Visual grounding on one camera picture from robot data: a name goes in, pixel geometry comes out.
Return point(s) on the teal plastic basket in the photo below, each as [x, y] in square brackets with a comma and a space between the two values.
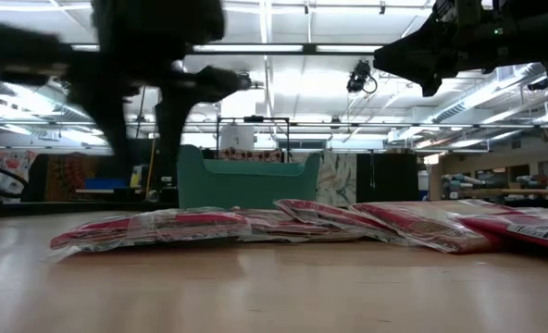
[246, 187]

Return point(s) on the colourful quilt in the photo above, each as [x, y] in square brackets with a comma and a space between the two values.
[10, 171]

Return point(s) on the white container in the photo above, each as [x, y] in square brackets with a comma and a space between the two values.
[237, 138]

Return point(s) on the floral patterned panel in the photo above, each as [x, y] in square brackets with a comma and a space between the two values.
[336, 180]

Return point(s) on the black metal rack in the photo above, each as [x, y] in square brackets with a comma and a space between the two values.
[253, 119]

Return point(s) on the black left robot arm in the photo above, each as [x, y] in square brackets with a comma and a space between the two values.
[153, 23]

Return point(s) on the wooden shelf unit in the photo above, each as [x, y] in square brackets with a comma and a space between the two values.
[440, 180]

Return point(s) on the red popcorn bag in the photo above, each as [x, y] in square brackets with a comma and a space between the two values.
[93, 233]
[329, 213]
[283, 227]
[533, 229]
[482, 205]
[190, 224]
[422, 226]

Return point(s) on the black aluminium table frame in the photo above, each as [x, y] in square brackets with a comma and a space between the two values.
[70, 209]

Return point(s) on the black overhead camera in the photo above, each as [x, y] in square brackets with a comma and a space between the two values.
[358, 76]

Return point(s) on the black overhead beam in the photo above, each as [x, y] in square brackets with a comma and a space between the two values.
[394, 125]
[255, 53]

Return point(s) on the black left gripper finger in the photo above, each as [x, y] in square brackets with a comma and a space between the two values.
[112, 125]
[172, 134]

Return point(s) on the orange patterned tapestry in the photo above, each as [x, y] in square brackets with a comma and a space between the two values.
[70, 178]

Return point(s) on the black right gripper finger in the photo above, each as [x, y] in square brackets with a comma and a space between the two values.
[417, 71]
[422, 51]

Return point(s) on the black cabinet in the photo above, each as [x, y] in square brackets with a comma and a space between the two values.
[387, 178]

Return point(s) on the blue box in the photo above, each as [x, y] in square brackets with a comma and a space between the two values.
[105, 184]

